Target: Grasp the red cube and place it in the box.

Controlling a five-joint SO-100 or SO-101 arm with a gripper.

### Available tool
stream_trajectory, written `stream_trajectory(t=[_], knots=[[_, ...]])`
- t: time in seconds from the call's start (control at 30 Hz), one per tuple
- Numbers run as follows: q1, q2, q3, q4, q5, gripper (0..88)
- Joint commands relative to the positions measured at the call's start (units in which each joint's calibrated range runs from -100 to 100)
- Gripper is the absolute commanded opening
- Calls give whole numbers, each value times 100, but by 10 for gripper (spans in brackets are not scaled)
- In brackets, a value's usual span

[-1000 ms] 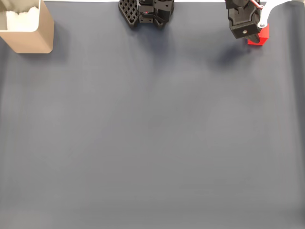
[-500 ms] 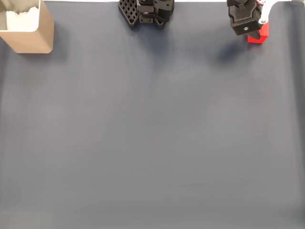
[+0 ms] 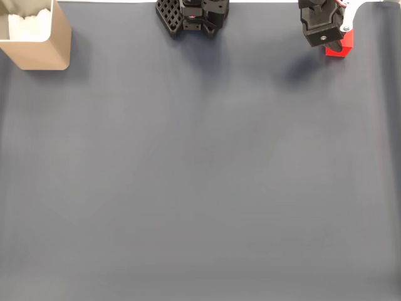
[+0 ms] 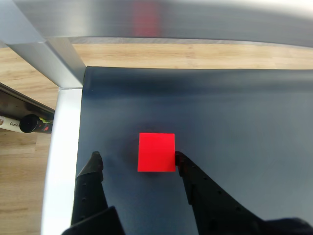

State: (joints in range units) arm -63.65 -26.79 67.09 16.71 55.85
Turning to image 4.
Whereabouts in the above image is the gripper black right finger with holes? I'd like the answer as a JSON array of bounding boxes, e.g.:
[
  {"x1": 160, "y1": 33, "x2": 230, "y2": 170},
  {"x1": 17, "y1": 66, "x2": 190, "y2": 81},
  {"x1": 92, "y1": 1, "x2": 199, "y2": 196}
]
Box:
[{"x1": 175, "y1": 151, "x2": 266, "y2": 235}]

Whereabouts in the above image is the gripper black left finger taped tip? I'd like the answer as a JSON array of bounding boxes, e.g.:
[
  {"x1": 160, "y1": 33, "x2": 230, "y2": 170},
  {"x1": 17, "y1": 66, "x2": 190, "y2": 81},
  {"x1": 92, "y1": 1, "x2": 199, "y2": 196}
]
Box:
[{"x1": 62, "y1": 151, "x2": 125, "y2": 235}]

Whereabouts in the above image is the red cube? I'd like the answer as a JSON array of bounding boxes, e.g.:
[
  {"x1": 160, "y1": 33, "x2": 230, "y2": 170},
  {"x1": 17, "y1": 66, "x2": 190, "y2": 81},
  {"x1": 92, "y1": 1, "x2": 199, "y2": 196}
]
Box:
[{"x1": 137, "y1": 133, "x2": 177, "y2": 173}]

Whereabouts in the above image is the dark grey-blue mat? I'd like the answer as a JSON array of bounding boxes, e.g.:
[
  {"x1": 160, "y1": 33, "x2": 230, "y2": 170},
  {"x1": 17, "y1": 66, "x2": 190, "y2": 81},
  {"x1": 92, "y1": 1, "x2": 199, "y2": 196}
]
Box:
[{"x1": 70, "y1": 65, "x2": 313, "y2": 235}]

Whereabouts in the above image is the black tube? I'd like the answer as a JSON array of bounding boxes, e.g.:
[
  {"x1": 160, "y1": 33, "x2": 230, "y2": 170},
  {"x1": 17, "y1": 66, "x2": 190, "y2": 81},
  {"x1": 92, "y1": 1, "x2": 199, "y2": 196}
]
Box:
[{"x1": 19, "y1": 114, "x2": 53, "y2": 135}]

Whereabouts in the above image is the white labelled tube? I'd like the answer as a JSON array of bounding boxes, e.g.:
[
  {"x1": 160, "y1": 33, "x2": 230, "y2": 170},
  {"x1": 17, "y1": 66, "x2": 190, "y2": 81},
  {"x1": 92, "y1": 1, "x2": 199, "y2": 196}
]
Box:
[{"x1": 0, "y1": 115, "x2": 24, "y2": 133}]

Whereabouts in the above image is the dark metal bar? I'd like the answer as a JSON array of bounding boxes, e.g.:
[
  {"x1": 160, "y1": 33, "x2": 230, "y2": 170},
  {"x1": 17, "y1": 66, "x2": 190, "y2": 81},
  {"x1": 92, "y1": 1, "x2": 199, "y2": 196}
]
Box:
[{"x1": 0, "y1": 82, "x2": 56, "y2": 120}]

